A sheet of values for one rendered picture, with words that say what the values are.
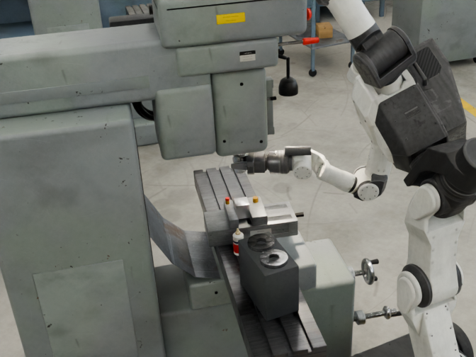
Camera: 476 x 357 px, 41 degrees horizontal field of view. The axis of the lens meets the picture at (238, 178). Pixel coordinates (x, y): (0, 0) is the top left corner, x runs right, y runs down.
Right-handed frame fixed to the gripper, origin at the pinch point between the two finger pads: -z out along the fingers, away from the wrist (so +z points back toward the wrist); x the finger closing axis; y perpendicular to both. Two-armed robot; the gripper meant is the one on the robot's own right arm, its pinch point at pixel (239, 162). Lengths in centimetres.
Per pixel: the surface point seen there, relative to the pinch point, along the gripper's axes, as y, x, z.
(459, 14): 70, -435, 170
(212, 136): -17.9, 14.8, -7.0
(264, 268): 13.2, 46.8, 11.4
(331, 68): 124, -440, 48
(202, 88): -35.5, 15.2, -8.5
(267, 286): 18, 50, 12
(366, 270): 61, -15, 49
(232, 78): -36.6, 10.4, 0.8
